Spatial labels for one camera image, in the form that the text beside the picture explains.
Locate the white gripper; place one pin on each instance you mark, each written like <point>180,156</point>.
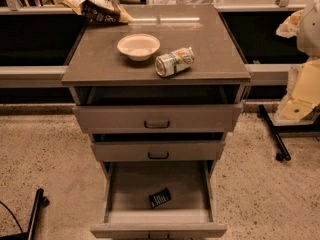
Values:
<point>310,34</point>

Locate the dark blue rxbar wrapper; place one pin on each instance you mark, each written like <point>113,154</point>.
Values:
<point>159,198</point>

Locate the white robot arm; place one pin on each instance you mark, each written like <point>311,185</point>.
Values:
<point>308,41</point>

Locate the grey drawer cabinet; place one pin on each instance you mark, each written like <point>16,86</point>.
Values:
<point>176,26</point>

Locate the top grey drawer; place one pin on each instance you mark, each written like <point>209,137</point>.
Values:
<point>157,118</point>

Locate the grey drawer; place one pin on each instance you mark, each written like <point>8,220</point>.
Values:
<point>158,151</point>
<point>157,118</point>
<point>189,213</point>

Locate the middle grey drawer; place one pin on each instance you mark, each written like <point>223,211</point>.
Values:
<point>158,151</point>

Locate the bottom grey drawer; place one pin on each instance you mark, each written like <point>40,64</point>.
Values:
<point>189,213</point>

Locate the crushed soda can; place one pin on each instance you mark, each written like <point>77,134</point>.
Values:
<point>174,62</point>

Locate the white paper bowl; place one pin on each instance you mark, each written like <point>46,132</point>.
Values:
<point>138,47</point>

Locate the brown chip bag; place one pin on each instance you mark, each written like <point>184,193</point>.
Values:
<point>100,11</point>

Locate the black stand leg left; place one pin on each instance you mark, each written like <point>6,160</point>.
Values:
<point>40,201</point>

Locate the grey metal rail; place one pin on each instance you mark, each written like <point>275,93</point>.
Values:
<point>254,75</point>

